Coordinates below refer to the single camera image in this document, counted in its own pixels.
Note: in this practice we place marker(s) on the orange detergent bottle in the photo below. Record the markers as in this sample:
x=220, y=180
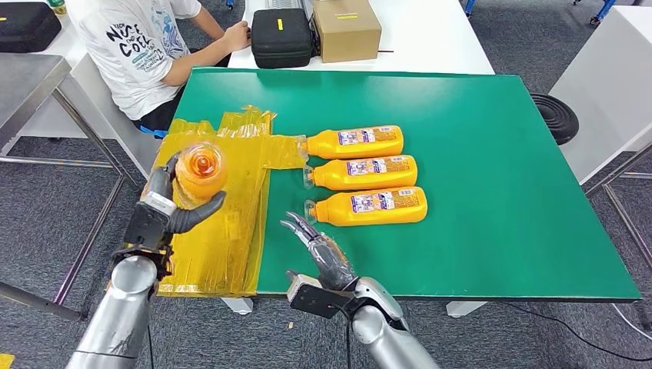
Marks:
x=336, y=179
x=331, y=147
x=201, y=173
x=336, y=214

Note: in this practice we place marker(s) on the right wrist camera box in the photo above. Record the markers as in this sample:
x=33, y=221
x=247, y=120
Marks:
x=316, y=300

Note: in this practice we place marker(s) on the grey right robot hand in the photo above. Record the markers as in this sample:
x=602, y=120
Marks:
x=331, y=265

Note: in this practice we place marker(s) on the green work table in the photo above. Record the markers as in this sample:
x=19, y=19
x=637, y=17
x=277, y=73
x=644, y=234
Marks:
x=484, y=178

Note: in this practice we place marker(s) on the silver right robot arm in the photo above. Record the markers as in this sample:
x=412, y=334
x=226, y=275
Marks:
x=387, y=341

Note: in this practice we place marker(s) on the green capped bottle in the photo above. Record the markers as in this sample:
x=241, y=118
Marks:
x=57, y=6

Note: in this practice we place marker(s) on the white side table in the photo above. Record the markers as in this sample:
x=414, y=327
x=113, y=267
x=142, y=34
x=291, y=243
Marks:
x=606, y=91

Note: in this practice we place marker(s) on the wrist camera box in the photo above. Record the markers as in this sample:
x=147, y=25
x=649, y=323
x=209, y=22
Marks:
x=316, y=300
x=145, y=229

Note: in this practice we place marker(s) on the yellow tape scrap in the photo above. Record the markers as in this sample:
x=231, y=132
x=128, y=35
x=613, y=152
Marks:
x=6, y=361

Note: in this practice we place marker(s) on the brown cardboard box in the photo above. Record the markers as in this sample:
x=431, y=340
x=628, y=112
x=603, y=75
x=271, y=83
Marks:
x=347, y=35

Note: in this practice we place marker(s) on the black zip case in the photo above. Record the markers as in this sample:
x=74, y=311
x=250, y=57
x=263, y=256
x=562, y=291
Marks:
x=25, y=28
x=281, y=40

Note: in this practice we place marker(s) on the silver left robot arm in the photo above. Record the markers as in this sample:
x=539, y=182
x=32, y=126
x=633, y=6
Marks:
x=122, y=310

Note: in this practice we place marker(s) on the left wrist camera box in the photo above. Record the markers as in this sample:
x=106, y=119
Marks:
x=145, y=229

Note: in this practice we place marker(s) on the person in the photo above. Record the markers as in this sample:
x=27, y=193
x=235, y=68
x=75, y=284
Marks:
x=132, y=66

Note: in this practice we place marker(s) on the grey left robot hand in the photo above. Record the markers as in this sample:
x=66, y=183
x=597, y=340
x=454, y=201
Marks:
x=196, y=214

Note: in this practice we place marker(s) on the steel table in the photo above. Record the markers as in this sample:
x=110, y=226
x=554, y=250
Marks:
x=25, y=84

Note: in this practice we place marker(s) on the white table foot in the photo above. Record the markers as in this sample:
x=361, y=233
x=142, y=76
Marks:
x=466, y=308
x=238, y=305

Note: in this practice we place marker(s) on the blue cart frame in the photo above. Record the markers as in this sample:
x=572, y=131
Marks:
x=603, y=10

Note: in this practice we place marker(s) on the white desk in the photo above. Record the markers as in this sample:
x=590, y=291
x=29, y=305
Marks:
x=86, y=102

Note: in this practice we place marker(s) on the black ribbed round stool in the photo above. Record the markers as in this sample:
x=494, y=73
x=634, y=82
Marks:
x=555, y=118

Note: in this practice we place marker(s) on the steel table frame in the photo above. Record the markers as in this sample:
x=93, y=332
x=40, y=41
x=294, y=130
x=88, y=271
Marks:
x=619, y=214

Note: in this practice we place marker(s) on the yellow taped cardboard sheet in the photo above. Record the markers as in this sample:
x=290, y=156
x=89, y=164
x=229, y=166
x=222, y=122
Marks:
x=229, y=244

